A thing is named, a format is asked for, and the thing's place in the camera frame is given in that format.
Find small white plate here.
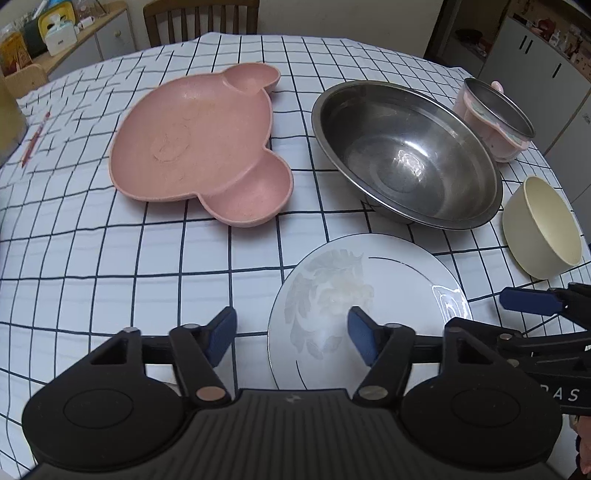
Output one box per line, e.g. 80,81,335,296
267,234,472,392

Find cream bowl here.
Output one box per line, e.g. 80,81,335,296
502,176,582,280

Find pink steel-lined bowl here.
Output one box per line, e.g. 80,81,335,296
453,78,536,163

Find large steel bowl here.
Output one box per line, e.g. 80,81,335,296
311,80,503,231

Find pink bear-shaped plate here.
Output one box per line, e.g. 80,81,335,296
109,63,294,228

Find checkered white tablecloth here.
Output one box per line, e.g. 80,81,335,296
1,33,575,478

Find red pen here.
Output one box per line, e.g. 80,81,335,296
20,111,51,168

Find gold thermos jug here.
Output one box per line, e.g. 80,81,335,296
0,76,28,165

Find wooden sideboard cabinet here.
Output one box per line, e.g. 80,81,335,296
0,0,139,100

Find white tissue box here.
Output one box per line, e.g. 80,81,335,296
44,14,77,56

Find wooden chair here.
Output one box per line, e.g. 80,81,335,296
143,0,260,47

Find orange snack jar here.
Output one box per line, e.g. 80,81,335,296
0,25,32,77

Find yellow black container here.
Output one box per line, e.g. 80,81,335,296
23,1,76,49

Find white wall cabinets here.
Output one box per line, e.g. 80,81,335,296
434,0,591,204

